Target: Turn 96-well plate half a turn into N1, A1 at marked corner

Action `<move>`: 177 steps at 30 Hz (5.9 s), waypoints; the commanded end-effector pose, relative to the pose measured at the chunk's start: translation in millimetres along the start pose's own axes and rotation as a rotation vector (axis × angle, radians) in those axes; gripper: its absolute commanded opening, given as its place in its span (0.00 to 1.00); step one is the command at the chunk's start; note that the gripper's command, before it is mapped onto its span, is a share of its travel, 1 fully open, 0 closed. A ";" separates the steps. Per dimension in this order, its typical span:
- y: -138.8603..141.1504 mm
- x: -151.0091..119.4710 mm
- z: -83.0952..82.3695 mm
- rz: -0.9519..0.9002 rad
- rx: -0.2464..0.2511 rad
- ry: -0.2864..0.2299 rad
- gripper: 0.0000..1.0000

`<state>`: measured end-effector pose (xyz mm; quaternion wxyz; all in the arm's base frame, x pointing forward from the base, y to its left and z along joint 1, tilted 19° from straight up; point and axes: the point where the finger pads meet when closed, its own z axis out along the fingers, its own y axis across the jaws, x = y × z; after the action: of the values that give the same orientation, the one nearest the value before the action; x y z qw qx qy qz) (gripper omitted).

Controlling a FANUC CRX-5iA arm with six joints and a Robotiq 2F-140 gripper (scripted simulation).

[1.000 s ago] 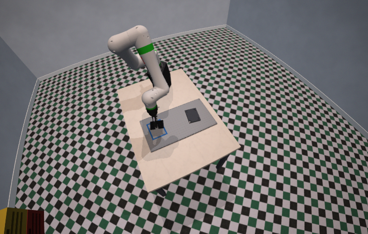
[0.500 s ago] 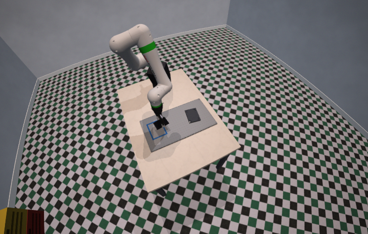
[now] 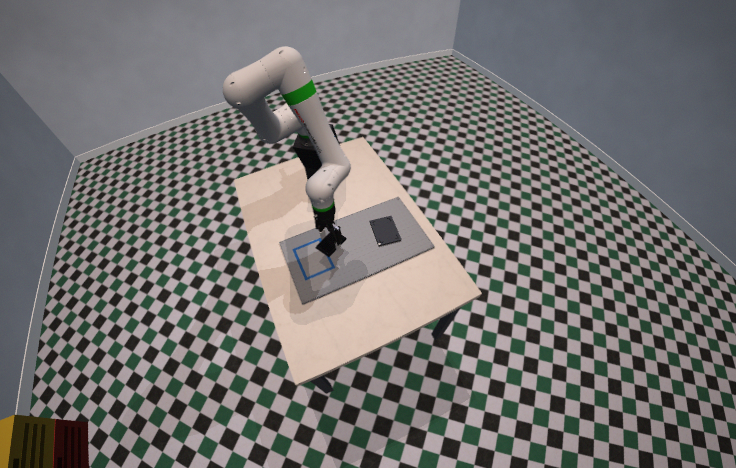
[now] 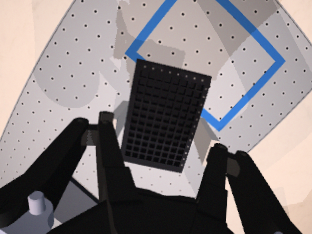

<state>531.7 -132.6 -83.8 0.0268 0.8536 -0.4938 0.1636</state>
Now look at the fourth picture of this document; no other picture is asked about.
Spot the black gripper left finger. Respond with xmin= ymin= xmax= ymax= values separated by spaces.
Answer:
xmin=0 ymin=100 xmax=152 ymax=234

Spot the grey perforated base plate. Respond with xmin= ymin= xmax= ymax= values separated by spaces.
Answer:
xmin=0 ymin=0 xmax=312 ymax=200

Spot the blue tape outline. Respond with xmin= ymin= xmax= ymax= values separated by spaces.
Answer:
xmin=125 ymin=0 xmax=285 ymax=131

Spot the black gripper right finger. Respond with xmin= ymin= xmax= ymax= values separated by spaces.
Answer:
xmin=189 ymin=117 xmax=302 ymax=234

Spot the black well plate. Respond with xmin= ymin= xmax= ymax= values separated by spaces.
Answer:
xmin=121 ymin=58 xmax=212 ymax=173

